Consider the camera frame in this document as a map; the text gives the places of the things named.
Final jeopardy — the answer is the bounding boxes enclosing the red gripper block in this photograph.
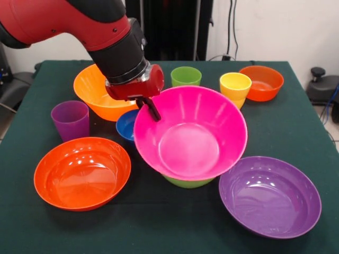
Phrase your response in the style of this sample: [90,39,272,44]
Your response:
[105,64,165,122]

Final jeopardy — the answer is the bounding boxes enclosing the green cup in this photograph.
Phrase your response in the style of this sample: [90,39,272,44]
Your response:
[170,66,202,88]

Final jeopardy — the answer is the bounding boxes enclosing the large pink bowl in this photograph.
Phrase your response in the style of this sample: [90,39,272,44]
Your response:
[133,85,249,182]

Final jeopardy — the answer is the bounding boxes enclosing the yellow cup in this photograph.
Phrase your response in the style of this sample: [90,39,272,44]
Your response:
[219,72,253,110]

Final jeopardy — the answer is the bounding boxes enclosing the small blue bowl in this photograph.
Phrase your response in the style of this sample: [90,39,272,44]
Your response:
[115,110,140,142]

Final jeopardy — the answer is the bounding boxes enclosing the large orange bowl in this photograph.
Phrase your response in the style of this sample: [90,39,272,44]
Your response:
[73,63,140,122]

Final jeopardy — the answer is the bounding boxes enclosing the purple cup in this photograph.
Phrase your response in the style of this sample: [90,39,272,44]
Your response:
[50,100,91,143]

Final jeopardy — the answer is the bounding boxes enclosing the green bowl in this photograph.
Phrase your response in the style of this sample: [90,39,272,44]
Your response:
[162,174,215,189]

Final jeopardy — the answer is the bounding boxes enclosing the large red shallow bowl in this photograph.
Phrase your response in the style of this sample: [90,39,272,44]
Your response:
[33,137,132,212]

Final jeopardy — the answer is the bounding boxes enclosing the dark green tablecloth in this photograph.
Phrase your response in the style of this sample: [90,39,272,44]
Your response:
[0,60,339,254]

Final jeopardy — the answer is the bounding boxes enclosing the small red bowl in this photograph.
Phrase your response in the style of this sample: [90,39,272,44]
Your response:
[238,65,285,102]

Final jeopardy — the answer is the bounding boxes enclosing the black floor base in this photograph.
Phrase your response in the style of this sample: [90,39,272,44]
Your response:
[0,71,35,109]
[307,67,339,106]

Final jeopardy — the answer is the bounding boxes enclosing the large purple shallow bowl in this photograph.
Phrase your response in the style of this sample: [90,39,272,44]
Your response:
[218,156,323,240]

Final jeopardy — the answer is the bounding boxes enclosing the black hanging cable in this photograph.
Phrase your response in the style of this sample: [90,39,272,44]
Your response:
[227,0,239,60]

